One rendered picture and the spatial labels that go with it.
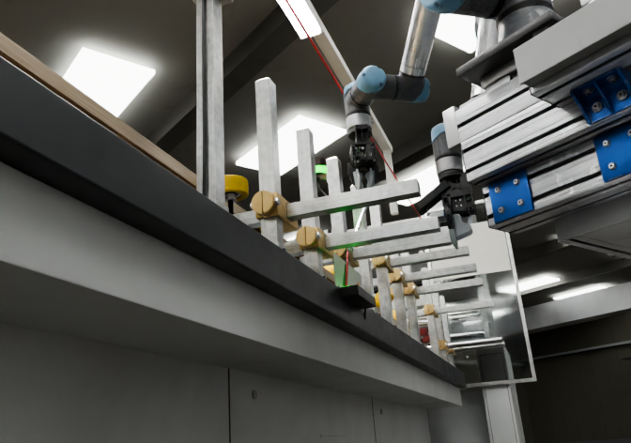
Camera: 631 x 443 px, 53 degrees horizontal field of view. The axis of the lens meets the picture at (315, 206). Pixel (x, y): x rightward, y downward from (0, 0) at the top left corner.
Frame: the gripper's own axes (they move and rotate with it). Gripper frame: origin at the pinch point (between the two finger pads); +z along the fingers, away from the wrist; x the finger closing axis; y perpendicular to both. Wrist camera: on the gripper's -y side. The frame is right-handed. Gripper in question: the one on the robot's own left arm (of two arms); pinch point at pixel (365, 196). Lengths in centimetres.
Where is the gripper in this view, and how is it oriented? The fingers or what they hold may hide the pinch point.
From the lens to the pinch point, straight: 183.3
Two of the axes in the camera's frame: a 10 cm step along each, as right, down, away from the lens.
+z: 0.7, 9.3, -3.6
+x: 10.0, -0.6, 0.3
